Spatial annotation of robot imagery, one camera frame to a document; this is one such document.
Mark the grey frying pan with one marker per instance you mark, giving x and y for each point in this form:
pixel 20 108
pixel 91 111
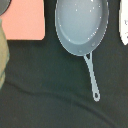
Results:
pixel 80 27

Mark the white fish toy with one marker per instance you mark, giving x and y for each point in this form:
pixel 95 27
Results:
pixel 123 25

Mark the beige woven placemat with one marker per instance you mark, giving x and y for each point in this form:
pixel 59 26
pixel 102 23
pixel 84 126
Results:
pixel 4 55

